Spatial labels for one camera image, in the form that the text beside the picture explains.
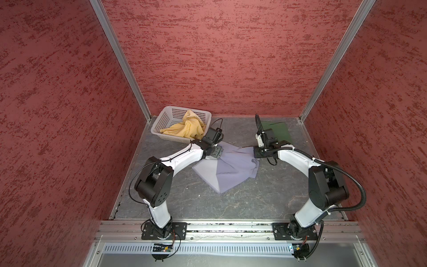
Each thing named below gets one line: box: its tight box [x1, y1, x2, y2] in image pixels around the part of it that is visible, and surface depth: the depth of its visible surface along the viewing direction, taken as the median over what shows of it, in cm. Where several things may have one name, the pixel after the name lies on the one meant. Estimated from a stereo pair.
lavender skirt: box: [192, 141, 260, 195], surface depth 94 cm
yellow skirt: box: [159, 109, 206, 140], surface depth 100 cm
